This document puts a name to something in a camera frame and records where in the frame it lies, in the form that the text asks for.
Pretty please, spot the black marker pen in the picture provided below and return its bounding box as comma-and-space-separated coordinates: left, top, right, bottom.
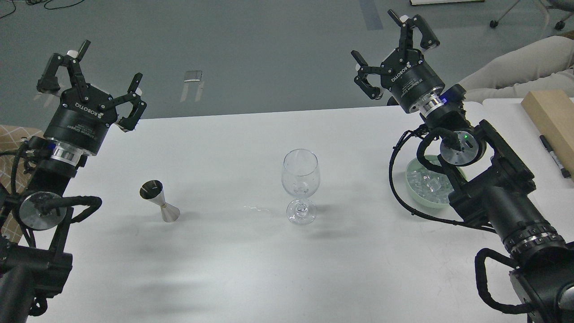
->
539, 135, 572, 179

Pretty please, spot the steel double jigger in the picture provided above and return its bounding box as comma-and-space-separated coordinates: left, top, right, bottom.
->
139, 180, 181, 223

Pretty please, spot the green bowl of ice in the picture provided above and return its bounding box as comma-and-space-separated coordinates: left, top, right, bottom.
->
404, 158, 454, 209

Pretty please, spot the office chair wheeled base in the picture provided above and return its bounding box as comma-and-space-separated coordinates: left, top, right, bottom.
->
490, 0, 574, 31

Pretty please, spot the person's beige trouser leg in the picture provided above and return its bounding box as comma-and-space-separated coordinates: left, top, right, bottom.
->
458, 35, 574, 103

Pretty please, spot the beige checkered chair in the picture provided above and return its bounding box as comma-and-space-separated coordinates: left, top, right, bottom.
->
0, 125, 43, 243

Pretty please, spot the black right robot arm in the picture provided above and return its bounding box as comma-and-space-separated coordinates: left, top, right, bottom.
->
351, 10, 574, 323

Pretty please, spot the white board on floor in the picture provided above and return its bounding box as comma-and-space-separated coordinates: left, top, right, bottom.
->
409, 0, 484, 6

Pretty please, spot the light wooden block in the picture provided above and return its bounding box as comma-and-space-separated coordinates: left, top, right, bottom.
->
521, 90, 574, 175

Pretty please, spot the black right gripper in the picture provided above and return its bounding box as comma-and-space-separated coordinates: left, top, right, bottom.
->
351, 9, 445, 113

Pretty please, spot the clear wine glass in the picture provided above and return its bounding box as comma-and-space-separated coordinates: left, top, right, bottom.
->
281, 148, 321, 226

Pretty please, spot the black floor cable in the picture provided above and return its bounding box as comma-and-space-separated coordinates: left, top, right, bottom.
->
0, 0, 86, 19

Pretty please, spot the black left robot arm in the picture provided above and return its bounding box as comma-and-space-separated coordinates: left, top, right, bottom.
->
1, 40, 146, 323

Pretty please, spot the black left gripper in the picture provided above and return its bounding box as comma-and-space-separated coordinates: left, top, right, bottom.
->
36, 39, 148, 157

